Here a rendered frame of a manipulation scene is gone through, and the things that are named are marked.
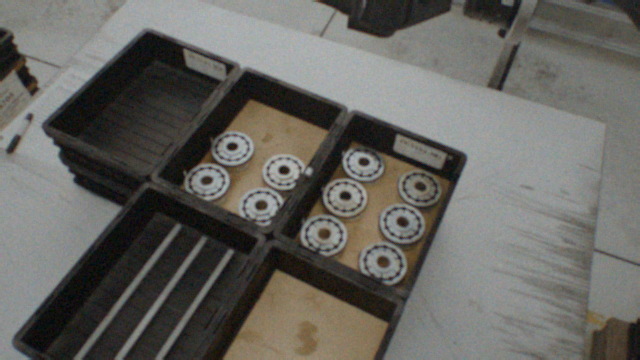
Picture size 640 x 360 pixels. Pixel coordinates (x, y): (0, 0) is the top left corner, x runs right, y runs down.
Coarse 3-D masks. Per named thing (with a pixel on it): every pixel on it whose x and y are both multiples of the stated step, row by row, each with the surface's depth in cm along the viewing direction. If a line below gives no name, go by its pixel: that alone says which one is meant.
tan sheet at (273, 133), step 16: (240, 112) 141; (256, 112) 141; (272, 112) 141; (240, 128) 138; (256, 128) 138; (272, 128) 138; (288, 128) 139; (304, 128) 139; (320, 128) 139; (256, 144) 135; (272, 144) 135; (288, 144) 136; (304, 144) 136; (320, 144) 136; (208, 160) 132; (256, 160) 132; (304, 160) 133; (240, 176) 129; (256, 176) 130; (240, 192) 127
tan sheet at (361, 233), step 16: (352, 144) 137; (384, 160) 134; (336, 176) 131; (384, 176) 131; (400, 176) 132; (368, 192) 129; (384, 192) 129; (320, 208) 125; (368, 208) 126; (384, 208) 126; (352, 224) 123; (368, 224) 124; (400, 224) 124; (352, 240) 121; (368, 240) 121; (352, 256) 119; (416, 256) 119; (400, 288) 115
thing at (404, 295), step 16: (352, 112) 129; (400, 128) 127; (432, 144) 125; (320, 160) 121; (464, 160) 123; (304, 192) 116; (448, 192) 118; (288, 208) 113; (288, 240) 109; (432, 240) 110; (320, 256) 107; (352, 272) 105; (416, 272) 106; (384, 288) 104
